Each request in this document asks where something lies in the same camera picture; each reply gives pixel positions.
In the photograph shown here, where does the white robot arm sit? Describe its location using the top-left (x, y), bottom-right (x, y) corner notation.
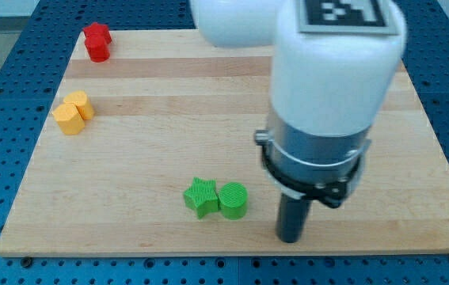
top-left (189, 0), bottom-right (407, 243)

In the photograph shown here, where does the yellow hexagon block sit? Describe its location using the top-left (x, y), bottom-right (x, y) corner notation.
top-left (52, 103), bottom-right (85, 135)

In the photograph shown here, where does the black and white fiducial tag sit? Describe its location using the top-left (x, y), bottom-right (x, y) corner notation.
top-left (296, 0), bottom-right (398, 36)

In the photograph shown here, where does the yellow cylinder block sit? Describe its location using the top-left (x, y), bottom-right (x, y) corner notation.
top-left (63, 90), bottom-right (95, 120)

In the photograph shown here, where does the green star block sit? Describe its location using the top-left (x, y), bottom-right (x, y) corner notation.
top-left (183, 177), bottom-right (219, 219)

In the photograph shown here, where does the wooden board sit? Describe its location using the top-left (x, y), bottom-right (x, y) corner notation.
top-left (0, 30), bottom-right (449, 258)

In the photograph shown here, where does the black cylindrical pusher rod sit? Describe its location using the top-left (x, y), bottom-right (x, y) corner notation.
top-left (276, 194), bottom-right (312, 243)

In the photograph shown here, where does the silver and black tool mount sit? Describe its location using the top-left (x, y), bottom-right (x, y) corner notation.
top-left (256, 109), bottom-right (371, 208)

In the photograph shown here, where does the green cylinder block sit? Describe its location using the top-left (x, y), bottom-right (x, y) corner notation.
top-left (218, 182), bottom-right (248, 220)

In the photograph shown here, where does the red star block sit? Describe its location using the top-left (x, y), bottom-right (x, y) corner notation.
top-left (82, 22), bottom-right (112, 44)

